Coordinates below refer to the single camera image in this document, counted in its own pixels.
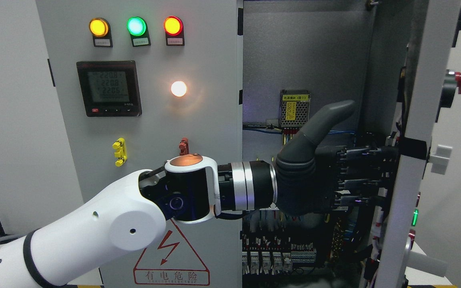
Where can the dark grey robot hand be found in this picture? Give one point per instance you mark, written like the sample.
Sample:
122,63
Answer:
311,178

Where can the grey cabinet door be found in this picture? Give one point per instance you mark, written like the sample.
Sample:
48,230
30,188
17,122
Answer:
418,35
207,56

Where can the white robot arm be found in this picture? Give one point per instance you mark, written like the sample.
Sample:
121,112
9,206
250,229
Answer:
130,214

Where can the metal mesh power supply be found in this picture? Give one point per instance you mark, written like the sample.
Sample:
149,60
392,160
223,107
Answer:
295,107

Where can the relay terminal row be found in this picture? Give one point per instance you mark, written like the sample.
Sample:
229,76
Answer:
274,243

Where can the grey cabinet body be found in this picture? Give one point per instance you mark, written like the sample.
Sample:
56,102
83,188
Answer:
323,46

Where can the white glowing indicator lamp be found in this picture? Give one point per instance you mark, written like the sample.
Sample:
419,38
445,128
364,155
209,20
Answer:
178,88

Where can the red electric warning sticker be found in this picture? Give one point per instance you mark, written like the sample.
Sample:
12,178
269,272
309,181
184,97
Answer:
171,261

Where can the red emergency stop button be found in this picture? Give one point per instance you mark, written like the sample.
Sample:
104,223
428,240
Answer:
451,82

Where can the red indicator lamp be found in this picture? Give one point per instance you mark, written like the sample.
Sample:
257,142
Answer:
173,25

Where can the black digital power meter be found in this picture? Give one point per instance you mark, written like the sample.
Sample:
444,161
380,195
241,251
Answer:
110,88

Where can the green indicator lamp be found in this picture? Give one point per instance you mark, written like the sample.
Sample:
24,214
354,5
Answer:
136,26

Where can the yellow indicator lamp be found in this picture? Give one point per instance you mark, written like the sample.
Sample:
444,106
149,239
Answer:
99,27

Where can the red terminal post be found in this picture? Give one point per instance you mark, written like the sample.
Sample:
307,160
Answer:
184,146

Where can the white right rotary switch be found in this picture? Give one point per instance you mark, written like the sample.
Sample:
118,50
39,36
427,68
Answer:
440,159

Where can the white door handle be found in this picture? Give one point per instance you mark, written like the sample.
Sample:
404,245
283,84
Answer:
421,270

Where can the yellow terminal post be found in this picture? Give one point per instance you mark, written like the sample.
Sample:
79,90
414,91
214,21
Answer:
120,153

